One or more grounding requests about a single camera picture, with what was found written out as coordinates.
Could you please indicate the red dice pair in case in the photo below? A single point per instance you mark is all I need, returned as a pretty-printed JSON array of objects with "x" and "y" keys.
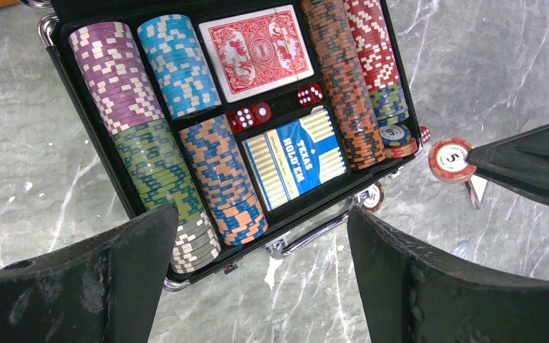
[{"x": 249, "y": 116}]

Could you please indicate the red die on table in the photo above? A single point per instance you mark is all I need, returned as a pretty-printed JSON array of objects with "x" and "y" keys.
[{"x": 425, "y": 134}]

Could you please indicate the clear dealer button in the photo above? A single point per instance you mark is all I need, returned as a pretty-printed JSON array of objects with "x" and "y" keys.
[{"x": 464, "y": 250}]

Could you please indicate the red playing card deck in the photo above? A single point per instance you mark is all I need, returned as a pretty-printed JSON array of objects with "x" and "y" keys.
[{"x": 257, "y": 52}]

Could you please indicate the black poker chip case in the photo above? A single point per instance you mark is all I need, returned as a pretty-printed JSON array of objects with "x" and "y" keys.
[{"x": 400, "y": 140}]

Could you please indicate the small red chip stack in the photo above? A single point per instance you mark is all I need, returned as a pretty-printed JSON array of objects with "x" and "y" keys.
[{"x": 447, "y": 160}]

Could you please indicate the purple chip stack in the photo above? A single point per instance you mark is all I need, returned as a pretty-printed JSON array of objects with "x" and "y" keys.
[{"x": 113, "y": 71}]

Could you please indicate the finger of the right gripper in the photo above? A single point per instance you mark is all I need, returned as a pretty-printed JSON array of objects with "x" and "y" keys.
[{"x": 519, "y": 163}]

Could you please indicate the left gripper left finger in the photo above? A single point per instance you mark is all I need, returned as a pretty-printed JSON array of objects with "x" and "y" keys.
[{"x": 102, "y": 289}]

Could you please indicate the single chip by handle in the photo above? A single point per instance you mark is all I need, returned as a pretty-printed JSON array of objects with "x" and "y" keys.
[{"x": 374, "y": 197}]

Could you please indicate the light blue chip stack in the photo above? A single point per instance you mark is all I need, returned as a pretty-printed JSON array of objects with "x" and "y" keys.
[{"x": 178, "y": 64}]

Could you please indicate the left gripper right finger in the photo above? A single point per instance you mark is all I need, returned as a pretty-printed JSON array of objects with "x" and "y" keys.
[{"x": 412, "y": 291}]

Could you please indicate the red white chip stack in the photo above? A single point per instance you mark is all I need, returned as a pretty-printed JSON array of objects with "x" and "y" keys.
[{"x": 377, "y": 59}]

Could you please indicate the blue orange chip stack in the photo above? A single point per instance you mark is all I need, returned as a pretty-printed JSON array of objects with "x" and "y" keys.
[{"x": 223, "y": 178}]

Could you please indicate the green chip stack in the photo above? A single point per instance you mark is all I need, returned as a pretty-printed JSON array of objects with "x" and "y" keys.
[{"x": 160, "y": 174}]

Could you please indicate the blue Texas Hold'em card deck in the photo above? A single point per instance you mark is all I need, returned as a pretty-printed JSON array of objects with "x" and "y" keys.
[{"x": 295, "y": 158}]

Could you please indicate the single red die in case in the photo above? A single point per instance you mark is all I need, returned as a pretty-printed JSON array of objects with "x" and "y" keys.
[{"x": 310, "y": 95}]

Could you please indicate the brown orange chip stack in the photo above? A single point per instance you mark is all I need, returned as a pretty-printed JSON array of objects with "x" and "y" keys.
[{"x": 342, "y": 75}]

